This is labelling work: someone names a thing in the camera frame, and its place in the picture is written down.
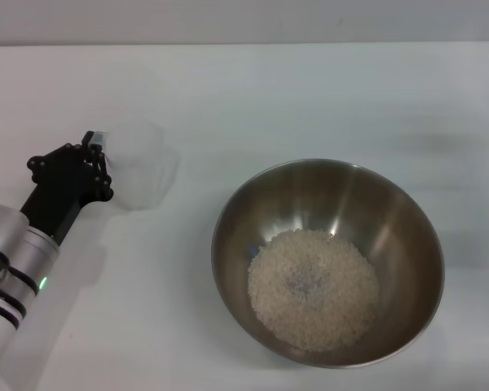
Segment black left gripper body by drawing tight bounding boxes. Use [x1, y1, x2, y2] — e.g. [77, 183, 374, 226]
[20, 160, 107, 248]

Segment white rice grains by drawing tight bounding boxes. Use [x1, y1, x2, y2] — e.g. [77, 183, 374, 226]
[247, 229, 381, 354]

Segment clear plastic measuring cup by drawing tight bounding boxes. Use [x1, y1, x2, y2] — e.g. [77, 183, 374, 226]
[105, 116, 181, 212]

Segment large stainless steel bowl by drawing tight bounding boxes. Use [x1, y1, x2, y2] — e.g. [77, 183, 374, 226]
[210, 157, 446, 370]

